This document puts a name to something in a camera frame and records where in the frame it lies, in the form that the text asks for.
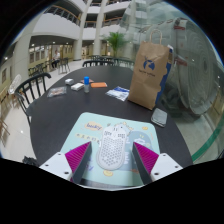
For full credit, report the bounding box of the blue-capped small bottle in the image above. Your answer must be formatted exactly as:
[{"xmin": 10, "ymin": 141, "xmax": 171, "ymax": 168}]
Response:
[{"xmin": 83, "ymin": 76, "xmax": 91, "ymax": 94}]

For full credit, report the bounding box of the white and blue plastic packet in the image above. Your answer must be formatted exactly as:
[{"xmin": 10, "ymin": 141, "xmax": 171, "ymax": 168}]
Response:
[{"xmin": 105, "ymin": 86, "xmax": 130, "ymax": 102}]

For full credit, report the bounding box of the orange card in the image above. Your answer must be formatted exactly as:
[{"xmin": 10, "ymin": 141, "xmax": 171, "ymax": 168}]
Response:
[{"xmin": 90, "ymin": 81, "xmax": 109, "ymax": 89}]

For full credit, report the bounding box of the white lattice chair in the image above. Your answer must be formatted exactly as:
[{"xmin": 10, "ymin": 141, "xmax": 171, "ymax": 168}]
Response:
[{"xmin": 8, "ymin": 73, "xmax": 23, "ymax": 96}]

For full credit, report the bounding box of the grey smartphone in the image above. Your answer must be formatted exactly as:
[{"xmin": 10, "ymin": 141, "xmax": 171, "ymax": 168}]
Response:
[{"xmin": 150, "ymin": 107, "xmax": 168, "ymax": 128}]

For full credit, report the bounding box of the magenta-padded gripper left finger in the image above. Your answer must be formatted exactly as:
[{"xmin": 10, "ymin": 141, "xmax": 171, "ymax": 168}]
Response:
[{"xmin": 39, "ymin": 141, "xmax": 93, "ymax": 185}]

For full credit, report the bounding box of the black wooden chair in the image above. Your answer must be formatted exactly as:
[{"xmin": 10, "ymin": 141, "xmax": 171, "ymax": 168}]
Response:
[
  {"xmin": 14, "ymin": 72, "xmax": 53, "ymax": 126},
  {"xmin": 82, "ymin": 59, "xmax": 116, "ymax": 68}
]

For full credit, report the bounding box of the light green cartoon mouse pad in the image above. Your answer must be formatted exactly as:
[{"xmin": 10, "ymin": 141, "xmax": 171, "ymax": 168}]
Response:
[{"xmin": 59, "ymin": 111, "xmax": 162, "ymax": 188}]

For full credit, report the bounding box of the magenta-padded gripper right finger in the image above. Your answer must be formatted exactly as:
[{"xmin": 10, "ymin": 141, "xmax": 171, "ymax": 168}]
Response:
[{"xmin": 131, "ymin": 141, "xmax": 184, "ymax": 185}]

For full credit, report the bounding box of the flat white box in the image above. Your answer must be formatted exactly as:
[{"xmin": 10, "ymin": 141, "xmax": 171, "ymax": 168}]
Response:
[{"xmin": 70, "ymin": 82, "xmax": 85, "ymax": 92}]

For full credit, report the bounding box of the group of dark chairs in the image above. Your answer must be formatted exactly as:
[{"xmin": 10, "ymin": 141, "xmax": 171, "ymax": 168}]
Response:
[{"xmin": 28, "ymin": 57, "xmax": 71, "ymax": 78}]

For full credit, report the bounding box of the potted palm plant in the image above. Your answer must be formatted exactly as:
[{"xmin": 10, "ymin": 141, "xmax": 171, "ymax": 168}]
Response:
[{"xmin": 103, "ymin": 31, "xmax": 129, "ymax": 58}]

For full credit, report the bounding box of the person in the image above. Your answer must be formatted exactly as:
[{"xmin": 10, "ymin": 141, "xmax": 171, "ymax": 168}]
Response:
[{"xmin": 50, "ymin": 49, "xmax": 62, "ymax": 70}]

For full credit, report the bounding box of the white perforated computer mouse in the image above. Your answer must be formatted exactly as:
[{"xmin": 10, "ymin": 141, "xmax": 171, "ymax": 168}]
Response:
[{"xmin": 95, "ymin": 122, "xmax": 129, "ymax": 172}]

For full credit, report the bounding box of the clear plastic snack bag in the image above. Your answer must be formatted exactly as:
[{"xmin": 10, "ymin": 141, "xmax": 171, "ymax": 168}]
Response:
[{"xmin": 46, "ymin": 86, "xmax": 68, "ymax": 99}]

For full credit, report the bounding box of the brown paper bag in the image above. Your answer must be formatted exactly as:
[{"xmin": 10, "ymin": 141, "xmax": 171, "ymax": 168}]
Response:
[{"xmin": 127, "ymin": 28, "xmax": 175, "ymax": 111}]

